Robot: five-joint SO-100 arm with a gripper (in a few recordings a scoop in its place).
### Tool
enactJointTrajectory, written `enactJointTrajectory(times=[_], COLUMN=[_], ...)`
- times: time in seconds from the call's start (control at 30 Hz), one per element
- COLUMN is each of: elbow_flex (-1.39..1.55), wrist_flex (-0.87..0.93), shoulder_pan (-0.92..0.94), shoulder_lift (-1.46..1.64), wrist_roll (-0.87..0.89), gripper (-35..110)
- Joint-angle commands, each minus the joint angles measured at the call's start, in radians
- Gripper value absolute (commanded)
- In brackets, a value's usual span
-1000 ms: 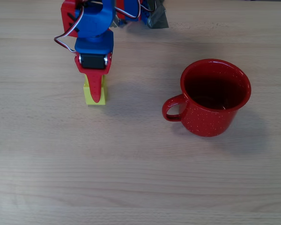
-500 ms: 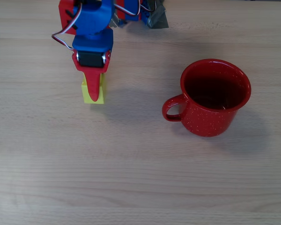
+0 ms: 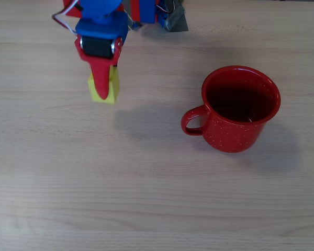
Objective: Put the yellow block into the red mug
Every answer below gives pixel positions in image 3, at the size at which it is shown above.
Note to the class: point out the yellow toy brick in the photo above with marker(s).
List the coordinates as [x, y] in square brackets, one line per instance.
[114, 89]

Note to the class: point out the red blue robot arm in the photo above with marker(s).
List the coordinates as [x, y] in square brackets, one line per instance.
[144, 10]

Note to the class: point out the red speckled enamel mug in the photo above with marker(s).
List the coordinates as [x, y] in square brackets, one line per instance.
[235, 130]

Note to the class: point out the grey duct tape piece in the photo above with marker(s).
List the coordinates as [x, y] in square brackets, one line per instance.
[130, 22]
[176, 22]

